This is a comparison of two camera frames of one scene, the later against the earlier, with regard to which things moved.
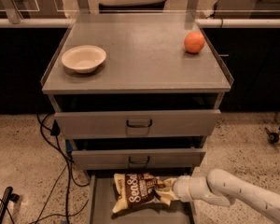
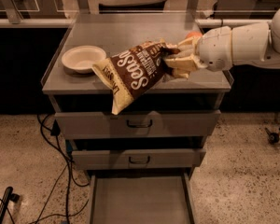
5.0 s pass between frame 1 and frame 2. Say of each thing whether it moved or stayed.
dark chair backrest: stayed
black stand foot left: stayed
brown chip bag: moved
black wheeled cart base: stayed
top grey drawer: stayed
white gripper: moved
